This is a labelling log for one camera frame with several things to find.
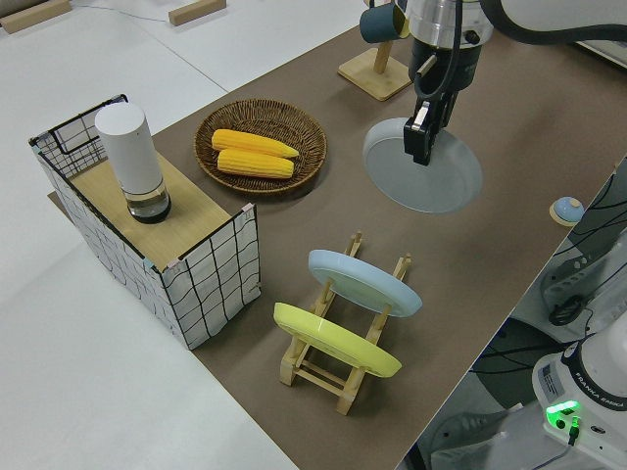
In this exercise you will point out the white cylindrical bottle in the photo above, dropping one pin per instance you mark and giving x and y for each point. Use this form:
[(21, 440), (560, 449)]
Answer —
[(132, 147)]

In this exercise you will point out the low wooden plate rack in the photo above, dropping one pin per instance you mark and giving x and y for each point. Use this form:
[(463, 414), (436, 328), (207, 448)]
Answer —
[(318, 377)]

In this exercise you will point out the round brown wicker basket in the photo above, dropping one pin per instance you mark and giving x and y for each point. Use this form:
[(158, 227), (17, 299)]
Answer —
[(303, 132)]

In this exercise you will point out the gray plate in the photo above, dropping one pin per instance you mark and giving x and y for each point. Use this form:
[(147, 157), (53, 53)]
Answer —
[(431, 188)]

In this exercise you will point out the dark blue mug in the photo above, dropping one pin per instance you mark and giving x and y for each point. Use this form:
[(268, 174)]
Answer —
[(377, 24)]

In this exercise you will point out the wooden mug tree stand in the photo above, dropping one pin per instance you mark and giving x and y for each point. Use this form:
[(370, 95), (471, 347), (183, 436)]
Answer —
[(377, 80)]

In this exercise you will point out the yellow plate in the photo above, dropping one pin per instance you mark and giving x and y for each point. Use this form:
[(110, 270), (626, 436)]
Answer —
[(338, 343)]

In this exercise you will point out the light blue plate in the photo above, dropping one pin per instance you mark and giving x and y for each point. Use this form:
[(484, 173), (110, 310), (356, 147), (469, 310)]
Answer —
[(362, 281)]

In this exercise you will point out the white power strip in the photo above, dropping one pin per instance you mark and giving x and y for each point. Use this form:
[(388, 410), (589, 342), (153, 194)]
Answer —
[(570, 281)]

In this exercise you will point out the yellow corn cob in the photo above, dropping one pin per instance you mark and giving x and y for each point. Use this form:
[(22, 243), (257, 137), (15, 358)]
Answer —
[(250, 143), (255, 164)]

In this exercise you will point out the black power plug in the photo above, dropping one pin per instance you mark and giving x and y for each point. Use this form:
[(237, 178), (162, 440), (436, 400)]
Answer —
[(565, 312)]

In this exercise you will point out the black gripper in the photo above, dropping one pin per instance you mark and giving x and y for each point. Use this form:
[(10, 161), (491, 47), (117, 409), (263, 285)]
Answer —
[(443, 68)]

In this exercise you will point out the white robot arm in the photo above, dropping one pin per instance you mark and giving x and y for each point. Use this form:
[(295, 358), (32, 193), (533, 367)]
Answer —
[(519, 24)]

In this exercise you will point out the blue dome call bell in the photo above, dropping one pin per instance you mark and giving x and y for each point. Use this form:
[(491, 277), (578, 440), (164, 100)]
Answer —
[(568, 209)]

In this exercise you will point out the plain wooden block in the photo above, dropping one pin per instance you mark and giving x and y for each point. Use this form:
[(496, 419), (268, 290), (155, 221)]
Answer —
[(29, 17), (196, 11)]

